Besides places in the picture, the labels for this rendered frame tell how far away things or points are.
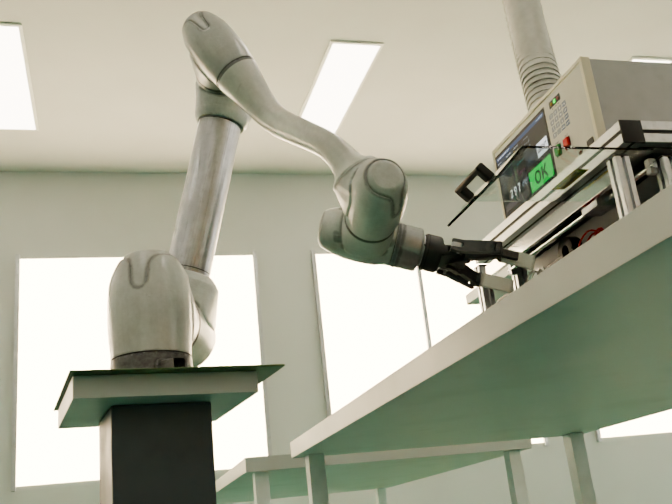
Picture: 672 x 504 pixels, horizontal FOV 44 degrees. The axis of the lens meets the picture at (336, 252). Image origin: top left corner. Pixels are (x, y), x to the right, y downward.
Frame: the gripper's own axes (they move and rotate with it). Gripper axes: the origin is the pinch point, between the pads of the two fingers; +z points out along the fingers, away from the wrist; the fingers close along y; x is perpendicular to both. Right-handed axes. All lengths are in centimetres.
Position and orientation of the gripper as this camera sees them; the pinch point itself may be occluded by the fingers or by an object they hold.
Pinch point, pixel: (517, 274)
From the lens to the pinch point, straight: 175.4
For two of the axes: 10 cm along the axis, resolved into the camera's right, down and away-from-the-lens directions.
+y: -1.2, 3.9, 9.1
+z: 9.7, 2.3, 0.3
